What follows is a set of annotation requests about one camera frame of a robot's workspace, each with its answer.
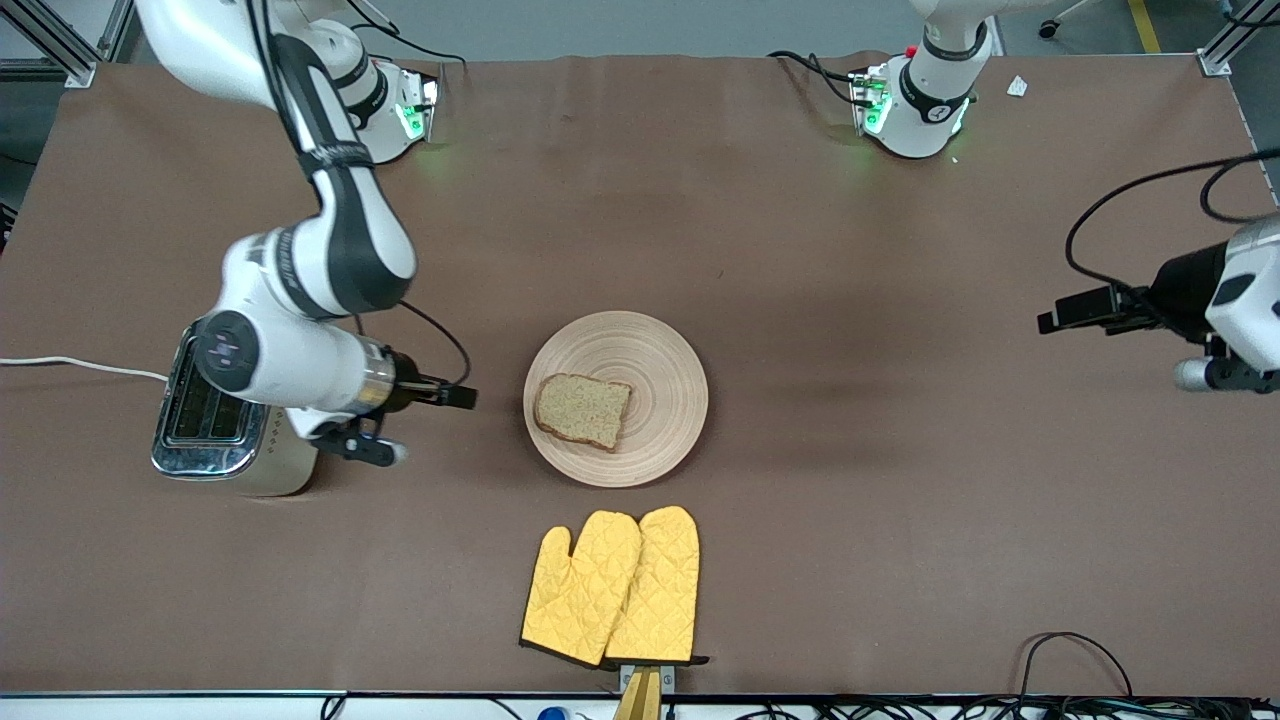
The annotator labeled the brown toast slice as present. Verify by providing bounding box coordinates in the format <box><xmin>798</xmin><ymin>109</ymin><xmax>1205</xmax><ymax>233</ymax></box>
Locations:
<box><xmin>533</xmin><ymin>373</ymin><xmax>634</xmax><ymax>453</ymax></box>

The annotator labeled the round light wooden plate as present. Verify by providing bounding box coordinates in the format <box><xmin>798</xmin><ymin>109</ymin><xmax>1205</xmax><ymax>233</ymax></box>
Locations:
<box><xmin>523</xmin><ymin>311</ymin><xmax>710</xmax><ymax>489</ymax></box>

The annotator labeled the chrome two-slot toaster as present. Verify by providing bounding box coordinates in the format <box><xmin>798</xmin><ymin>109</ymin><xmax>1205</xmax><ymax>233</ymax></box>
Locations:
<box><xmin>150</xmin><ymin>325</ymin><xmax>319</xmax><ymax>498</ymax></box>

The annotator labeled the yellow quilted oven mitt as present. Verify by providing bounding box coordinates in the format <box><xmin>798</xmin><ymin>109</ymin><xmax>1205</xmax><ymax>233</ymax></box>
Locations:
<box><xmin>520</xmin><ymin>510</ymin><xmax>643</xmax><ymax>669</ymax></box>
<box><xmin>603</xmin><ymin>506</ymin><xmax>709</xmax><ymax>668</ymax></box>

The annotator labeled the white chair leg caster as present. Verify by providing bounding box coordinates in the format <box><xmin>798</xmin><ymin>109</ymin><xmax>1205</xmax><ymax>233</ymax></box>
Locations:
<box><xmin>1038</xmin><ymin>0</ymin><xmax>1101</xmax><ymax>41</ymax></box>

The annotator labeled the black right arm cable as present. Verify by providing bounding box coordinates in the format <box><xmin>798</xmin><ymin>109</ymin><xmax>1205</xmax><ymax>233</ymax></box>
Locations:
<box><xmin>245</xmin><ymin>0</ymin><xmax>473</xmax><ymax>391</ymax></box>

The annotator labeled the aluminium frame profile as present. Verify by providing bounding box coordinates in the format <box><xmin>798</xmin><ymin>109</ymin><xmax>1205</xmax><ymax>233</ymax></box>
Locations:
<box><xmin>1197</xmin><ymin>0</ymin><xmax>1280</xmax><ymax>78</ymax></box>
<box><xmin>0</xmin><ymin>0</ymin><xmax>136</xmax><ymax>89</ymax></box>

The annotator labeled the large black cable loop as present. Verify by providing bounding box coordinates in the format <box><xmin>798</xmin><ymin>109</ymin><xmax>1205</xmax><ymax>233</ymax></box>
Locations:
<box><xmin>1018</xmin><ymin>631</ymin><xmax>1136</xmax><ymax>701</ymax></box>

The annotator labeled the black right base cable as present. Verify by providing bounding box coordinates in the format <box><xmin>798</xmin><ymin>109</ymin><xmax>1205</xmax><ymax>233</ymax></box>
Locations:
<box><xmin>345</xmin><ymin>0</ymin><xmax>468</xmax><ymax>69</ymax></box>

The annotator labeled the black base cable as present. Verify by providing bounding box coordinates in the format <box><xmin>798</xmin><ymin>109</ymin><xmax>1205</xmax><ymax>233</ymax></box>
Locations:
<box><xmin>345</xmin><ymin>0</ymin><xmax>468</xmax><ymax>69</ymax></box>
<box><xmin>767</xmin><ymin>50</ymin><xmax>861</xmax><ymax>109</ymax></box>

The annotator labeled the white toaster power cable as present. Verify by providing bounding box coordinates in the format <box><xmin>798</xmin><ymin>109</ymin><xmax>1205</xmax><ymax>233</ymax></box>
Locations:
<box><xmin>0</xmin><ymin>356</ymin><xmax>169</xmax><ymax>383</ymax></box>

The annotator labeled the black left base cable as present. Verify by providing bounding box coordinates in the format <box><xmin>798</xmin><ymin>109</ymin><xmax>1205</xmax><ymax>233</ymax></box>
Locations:
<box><xmin>767</xmin><ymin>50</ymin><xmax>861</xmax><ymax>109</ymax></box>

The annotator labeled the black cable bundle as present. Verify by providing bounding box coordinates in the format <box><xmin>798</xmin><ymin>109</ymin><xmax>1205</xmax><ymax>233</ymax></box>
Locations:
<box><xmin>670</xmin><ymin>695</ymin><xmax>1280</xmax><ymax>720</ymax></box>

